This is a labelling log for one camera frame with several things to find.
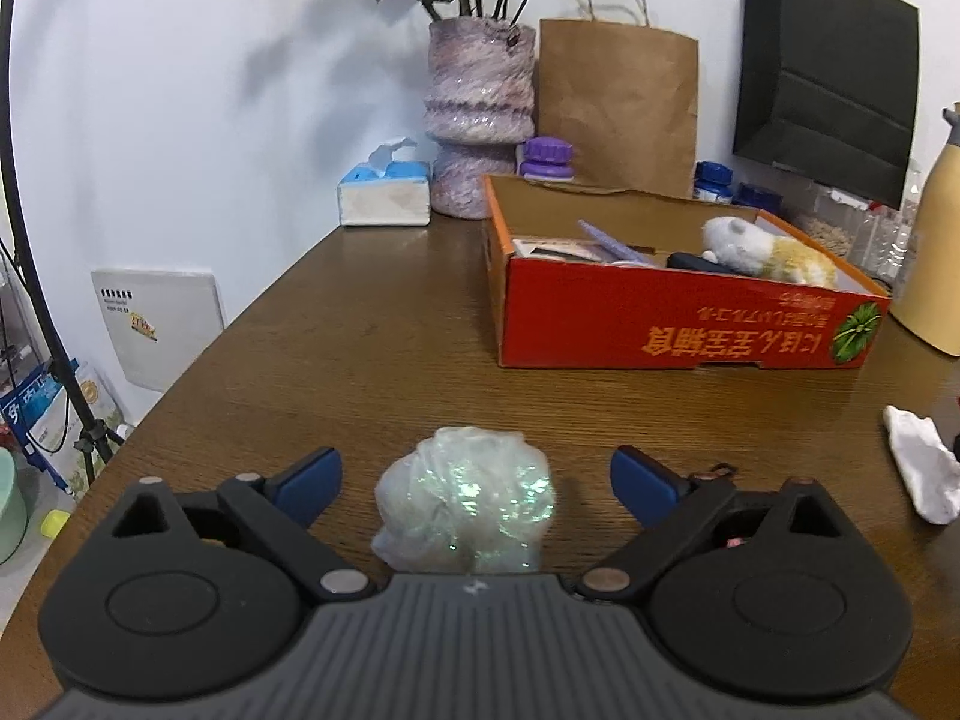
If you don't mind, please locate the white and tan plush toy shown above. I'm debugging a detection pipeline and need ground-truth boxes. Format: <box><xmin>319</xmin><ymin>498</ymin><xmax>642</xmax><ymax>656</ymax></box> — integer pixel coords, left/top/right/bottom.
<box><xmin>701</xmin><ymin>216</ymin><xmax>838</xmax><ymax>289</ymax></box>

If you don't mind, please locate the red orange cardboard box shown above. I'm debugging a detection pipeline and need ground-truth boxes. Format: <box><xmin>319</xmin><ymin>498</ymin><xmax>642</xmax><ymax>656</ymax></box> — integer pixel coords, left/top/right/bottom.
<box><xmin>483</xmin><ymin>176</ymin><xmax>890</xmax><ymax>369</ymax></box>

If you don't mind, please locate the brown paper bag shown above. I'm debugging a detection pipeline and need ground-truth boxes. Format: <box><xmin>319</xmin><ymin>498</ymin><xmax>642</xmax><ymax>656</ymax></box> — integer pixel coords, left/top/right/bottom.
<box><xmin>537</xmin><ymin>0</ymin><xmax>700</xmax><ymax>199</ymax></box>

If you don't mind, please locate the wire storage rack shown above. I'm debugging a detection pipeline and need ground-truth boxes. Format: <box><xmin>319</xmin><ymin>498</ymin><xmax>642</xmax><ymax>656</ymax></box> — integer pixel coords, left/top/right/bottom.
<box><xmin>0</xmin><ymin>239</ymin><xmax>54</xmax><ymax>481</ymax></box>

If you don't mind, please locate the black light stand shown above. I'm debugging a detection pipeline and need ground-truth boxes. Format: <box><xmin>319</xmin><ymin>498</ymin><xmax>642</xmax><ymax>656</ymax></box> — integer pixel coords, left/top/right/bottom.
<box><xmin>0</xmin><ymin>0</ymin><xmax>114</xmax><ymax>485</ymax></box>

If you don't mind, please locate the yellow thermos jug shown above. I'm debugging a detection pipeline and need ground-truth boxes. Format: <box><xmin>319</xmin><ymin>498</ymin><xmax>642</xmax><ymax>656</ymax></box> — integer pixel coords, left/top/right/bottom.
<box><xmin>890</xmin><ymin>104</ymin><xmax>960</xmax><ymax>358</ymax></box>

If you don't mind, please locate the blue lid white bottle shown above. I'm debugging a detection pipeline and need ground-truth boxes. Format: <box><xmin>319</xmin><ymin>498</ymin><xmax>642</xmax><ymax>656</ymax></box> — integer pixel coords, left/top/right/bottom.
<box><xmin>693</xmin><ymin>161</ymin><xmax>734</xmax><ymax>205</ymax></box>

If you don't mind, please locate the purple lid bottle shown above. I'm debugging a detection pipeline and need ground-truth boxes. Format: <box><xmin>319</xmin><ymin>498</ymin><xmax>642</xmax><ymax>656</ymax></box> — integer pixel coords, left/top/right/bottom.
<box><xmin>517</xmin><ymin>135</ymin><xmax>574</xmax><ymax>182</ymax></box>

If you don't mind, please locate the iridescent plastic wrap ball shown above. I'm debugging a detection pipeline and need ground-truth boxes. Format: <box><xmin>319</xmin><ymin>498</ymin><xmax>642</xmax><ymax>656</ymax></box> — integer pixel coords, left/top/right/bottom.
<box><xmin>371</xmin><ymin>426</ymin><xmax>556</xmax><ymax>575</ymax></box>

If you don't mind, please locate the dark blue jar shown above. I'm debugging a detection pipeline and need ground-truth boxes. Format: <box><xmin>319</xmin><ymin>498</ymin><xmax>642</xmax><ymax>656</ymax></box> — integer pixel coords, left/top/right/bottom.
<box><xmin>732</xmin><ymin>182</ymin><xmax>782</xmax><ymax>215</ymax></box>

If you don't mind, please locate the navy blue zip case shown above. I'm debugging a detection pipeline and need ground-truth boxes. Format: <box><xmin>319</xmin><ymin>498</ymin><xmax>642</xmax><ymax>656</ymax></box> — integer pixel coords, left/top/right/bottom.
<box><xmin>665</xmin><ymin>252</ymin><xmax>737</xmax><ymax>277</ymax></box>

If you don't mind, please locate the black paper bag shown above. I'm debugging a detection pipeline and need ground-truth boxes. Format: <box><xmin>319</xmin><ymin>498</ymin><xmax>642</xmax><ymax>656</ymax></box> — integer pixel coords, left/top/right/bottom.
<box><xmin>732</xmin><ymin>0</ymin><xmax>921</xmax><ymax>208</ymax></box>

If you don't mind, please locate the purple woven cloth pouch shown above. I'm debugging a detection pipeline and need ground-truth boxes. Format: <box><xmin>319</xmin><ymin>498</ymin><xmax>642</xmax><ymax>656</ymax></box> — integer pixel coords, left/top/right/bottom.
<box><xmin>578</xmin><ymin>220</ymin><xmax>654</xmax><ymax>266</ymax></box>

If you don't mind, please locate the purple textured vase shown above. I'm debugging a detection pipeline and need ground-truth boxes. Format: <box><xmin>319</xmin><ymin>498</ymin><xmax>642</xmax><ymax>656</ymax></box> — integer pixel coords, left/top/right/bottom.
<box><xmin>423</xmin><ymin>16</ymin><xmax>535</xmax><ymax>220</ymax></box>

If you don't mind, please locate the white crumpled cloth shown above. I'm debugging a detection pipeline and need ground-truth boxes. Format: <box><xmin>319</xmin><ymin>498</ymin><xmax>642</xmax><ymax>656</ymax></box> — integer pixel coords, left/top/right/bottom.
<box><xmin>882</xmin><ymin>405</ymin><xmax>958</xmax><ymax>527</ymax></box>

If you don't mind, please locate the mint green bucket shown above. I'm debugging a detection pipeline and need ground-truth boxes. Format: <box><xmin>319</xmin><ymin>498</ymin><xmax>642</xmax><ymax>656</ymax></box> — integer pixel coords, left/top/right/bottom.
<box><xmin>0</xmin><ymin>449</ymin><xmax>29</xmax><ymax>562</ymax></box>

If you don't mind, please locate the clear container with seeds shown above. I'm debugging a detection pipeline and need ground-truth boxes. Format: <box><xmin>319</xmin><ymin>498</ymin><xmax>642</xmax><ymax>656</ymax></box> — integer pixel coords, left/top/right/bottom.
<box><xmin>784</xmin><ymin>184</ymin><xmax>869</xmax><ymax>259</ymax></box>

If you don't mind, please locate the blue tissue box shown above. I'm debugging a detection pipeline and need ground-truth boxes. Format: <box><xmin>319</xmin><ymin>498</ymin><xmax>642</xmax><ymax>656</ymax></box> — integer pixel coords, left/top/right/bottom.
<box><xmin>337</xmin><ymin>137</ymin><xmax>431</xmax><ymax>227</ymax></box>

